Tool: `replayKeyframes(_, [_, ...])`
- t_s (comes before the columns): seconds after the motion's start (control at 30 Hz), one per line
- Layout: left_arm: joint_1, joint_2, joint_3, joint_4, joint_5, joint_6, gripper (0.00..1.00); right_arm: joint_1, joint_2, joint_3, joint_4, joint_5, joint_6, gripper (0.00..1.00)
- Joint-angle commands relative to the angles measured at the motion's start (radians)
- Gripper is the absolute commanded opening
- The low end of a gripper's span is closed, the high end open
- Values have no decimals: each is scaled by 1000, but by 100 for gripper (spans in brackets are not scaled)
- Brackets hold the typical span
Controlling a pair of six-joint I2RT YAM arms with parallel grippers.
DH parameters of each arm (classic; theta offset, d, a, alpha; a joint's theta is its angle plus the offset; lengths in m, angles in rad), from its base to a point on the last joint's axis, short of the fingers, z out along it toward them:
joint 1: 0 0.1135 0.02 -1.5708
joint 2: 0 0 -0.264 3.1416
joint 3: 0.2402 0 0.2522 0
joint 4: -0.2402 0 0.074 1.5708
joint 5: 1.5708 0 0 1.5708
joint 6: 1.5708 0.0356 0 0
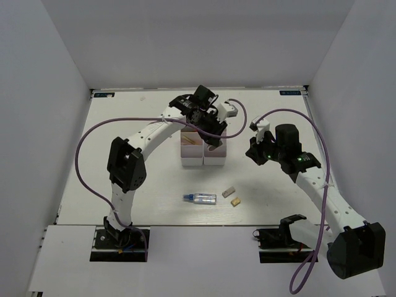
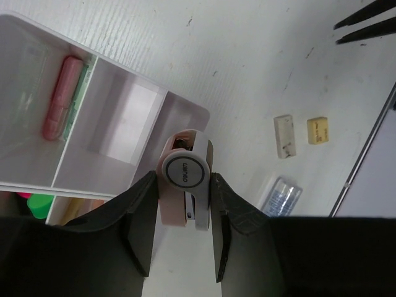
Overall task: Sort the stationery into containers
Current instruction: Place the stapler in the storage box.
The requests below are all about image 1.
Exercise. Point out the tan eraser block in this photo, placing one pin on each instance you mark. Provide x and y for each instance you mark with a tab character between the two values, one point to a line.
236	201

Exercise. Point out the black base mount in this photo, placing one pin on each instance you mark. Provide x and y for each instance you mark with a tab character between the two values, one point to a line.
277	246
106	249

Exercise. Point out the white compartment organizer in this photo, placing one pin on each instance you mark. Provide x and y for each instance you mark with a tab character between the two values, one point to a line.
215	156
191	155

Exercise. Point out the grey eraser block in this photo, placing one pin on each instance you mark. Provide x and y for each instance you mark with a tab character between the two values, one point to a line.
226	193

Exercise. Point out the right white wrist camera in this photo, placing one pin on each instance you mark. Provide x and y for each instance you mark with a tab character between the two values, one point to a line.
260	127

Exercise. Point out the left blue table label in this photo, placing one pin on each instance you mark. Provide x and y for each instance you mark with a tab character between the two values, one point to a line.
104	95

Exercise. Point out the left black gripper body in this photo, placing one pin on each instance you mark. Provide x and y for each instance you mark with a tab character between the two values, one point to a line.
210	122

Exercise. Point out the yellow thin marker pen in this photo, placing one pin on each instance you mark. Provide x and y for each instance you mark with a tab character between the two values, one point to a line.
187	141

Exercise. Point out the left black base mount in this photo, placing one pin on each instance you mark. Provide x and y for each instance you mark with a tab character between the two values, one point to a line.
106	249

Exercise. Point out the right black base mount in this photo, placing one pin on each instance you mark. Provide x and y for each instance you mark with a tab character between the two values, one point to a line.
277	246

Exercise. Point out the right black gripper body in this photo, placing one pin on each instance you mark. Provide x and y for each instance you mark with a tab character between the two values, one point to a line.
266	150

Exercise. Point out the right blue table label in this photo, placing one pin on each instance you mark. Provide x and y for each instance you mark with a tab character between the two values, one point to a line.
290	93

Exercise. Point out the right white compartment organizer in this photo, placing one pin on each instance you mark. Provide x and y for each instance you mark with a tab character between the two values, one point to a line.
215	156

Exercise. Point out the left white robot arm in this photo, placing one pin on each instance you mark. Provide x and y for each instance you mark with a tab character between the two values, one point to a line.
126	163

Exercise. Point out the blue table label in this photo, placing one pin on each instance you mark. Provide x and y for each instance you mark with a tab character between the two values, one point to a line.
104	95
290	93

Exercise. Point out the blue clear spray bottle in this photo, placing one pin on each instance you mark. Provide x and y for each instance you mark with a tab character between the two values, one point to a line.
201	198

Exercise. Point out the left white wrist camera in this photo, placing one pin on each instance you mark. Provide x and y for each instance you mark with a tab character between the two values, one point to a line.
226	110

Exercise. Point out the left white compartment organizer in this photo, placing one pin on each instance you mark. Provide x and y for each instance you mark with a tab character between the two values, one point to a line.
191	155

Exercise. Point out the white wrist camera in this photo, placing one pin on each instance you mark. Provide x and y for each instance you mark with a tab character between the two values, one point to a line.
226	110
260	127

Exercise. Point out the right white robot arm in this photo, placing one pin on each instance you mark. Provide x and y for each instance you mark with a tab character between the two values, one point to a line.
352	245

